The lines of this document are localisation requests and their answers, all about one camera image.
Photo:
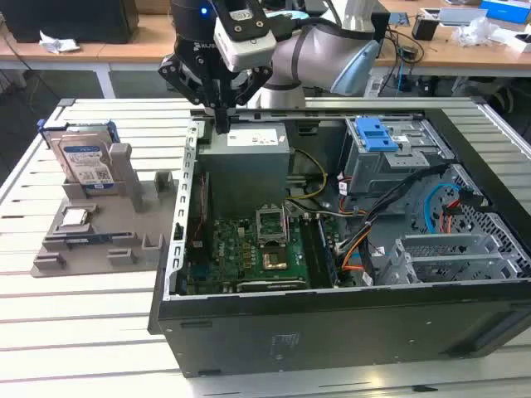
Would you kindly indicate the crumpled white paper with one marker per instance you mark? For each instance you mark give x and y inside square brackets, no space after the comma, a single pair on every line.
[58,43]

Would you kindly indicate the black open PC case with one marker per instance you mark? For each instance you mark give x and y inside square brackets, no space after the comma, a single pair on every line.
[332,331]

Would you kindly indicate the silver disk bay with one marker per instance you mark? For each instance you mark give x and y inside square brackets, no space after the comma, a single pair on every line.
[435,244]

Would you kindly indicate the flat grey box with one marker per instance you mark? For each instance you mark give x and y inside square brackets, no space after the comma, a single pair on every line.
[460,16]

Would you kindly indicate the green motherboard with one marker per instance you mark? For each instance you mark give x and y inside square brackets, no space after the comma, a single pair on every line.
[232,248]

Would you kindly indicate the silver CPU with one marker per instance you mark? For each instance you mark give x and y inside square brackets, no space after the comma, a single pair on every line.
[75,217]

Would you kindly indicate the blue cardboard box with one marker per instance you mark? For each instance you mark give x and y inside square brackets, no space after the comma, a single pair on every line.
[502,9]

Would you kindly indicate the black graphics card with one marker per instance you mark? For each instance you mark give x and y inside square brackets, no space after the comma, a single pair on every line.
[269,286]

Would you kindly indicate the CPU socket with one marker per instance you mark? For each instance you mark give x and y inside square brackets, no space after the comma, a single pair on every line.
[276,259]

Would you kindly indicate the black computer tower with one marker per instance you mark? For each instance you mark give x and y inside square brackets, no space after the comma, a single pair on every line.
[70,20]

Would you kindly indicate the small black box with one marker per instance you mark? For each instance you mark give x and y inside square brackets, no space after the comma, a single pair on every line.
[424,28]

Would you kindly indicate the grey parts rack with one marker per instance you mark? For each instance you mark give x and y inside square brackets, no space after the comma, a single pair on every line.
[103,215]

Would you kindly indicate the grey power supply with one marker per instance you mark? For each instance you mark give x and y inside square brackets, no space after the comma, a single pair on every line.
[245,174]

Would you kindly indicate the hard disk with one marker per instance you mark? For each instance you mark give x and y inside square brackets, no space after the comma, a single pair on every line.
[83,161]

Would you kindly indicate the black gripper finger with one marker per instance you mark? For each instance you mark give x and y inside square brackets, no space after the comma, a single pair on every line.
[249,85]
[182,81]

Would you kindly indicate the blue disk carrier latch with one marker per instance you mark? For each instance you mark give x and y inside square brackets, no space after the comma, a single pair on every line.
[375,137]

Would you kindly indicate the clear plastic wrap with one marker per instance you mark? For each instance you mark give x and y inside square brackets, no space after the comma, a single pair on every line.
[475,32]

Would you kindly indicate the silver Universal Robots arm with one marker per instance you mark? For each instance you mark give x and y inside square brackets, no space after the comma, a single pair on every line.
[307,54]

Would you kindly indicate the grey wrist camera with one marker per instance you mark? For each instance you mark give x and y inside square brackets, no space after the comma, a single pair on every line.
[249,45]

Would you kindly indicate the silver drive cage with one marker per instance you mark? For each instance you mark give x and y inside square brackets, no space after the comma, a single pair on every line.
[373,174]

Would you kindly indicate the installed RAM stick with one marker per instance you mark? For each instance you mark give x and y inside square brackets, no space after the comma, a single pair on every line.
[327,257]

